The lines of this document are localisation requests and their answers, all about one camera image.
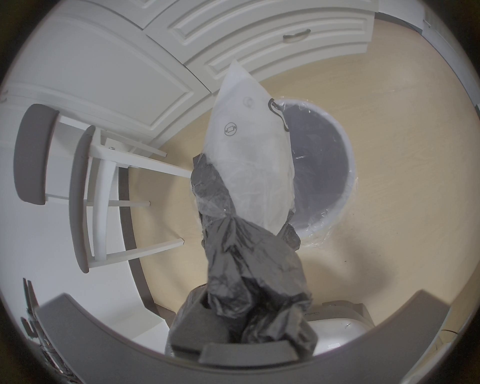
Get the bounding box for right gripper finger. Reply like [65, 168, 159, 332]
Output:
[165, 286, 231, 358]

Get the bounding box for black plastic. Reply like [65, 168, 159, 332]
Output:
[190, 152, 319, 361]

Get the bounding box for clear plastic bag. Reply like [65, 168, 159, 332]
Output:
[275, 95, 360, 251]

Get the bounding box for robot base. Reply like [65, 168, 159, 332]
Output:
[305, 301, 376, 357]

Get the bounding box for white chair grey cushions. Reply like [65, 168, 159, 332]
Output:
[13, 103, 194, 274]

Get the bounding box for white wardrobe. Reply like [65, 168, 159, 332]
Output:
[0, 0, 379, 151]

